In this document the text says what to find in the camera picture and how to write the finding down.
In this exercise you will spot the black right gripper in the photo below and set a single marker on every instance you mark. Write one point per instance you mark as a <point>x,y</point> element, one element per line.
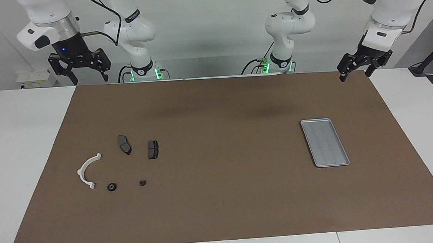
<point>74,51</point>

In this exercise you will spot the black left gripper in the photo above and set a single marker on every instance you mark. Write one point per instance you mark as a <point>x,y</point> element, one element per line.
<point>370,54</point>

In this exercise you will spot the large black bearing gear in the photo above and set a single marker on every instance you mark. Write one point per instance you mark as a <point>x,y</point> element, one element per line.
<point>112,187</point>

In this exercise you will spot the small black bearing gear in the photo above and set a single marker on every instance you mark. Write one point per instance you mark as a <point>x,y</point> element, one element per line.
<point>142,183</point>

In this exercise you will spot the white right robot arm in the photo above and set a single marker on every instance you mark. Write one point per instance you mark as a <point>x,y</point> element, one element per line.
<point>137,29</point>

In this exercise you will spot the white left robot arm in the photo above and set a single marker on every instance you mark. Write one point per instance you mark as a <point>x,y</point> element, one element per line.
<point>289,25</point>

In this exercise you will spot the silver metal tray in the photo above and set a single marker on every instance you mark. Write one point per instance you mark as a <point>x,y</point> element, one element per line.
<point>325,143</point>

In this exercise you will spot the white power strip box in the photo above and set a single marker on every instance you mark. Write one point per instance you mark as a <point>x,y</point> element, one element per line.
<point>32,79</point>

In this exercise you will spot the dark eared brake pad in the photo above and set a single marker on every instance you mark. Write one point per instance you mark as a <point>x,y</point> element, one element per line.
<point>124,144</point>

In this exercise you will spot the white curved plastic part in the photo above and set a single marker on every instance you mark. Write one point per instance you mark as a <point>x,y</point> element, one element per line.
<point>81,175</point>

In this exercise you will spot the dark rectangular brake pad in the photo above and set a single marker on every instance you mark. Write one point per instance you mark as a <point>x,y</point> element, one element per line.
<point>153,150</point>

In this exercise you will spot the brown table mat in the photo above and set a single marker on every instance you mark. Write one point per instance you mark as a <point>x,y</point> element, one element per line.
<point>220,202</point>

